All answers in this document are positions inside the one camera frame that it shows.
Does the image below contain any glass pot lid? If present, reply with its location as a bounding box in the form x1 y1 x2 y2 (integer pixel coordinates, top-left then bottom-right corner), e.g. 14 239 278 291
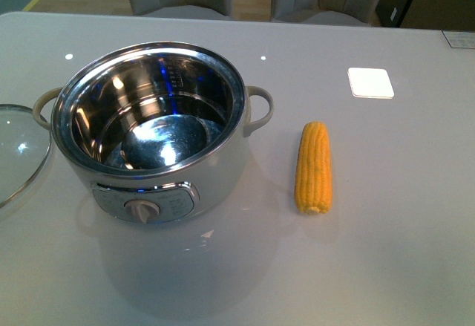
1 104 51 206

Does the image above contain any yellow corn cob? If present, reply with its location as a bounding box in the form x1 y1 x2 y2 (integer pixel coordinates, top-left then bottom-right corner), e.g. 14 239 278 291
294 122 333 215

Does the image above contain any white electric cooking pot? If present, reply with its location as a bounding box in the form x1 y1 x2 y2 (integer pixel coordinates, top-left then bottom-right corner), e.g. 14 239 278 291
33 42 273 224

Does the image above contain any table label sticker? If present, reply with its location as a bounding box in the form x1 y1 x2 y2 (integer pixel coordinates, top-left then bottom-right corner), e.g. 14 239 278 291
442 30 475 49

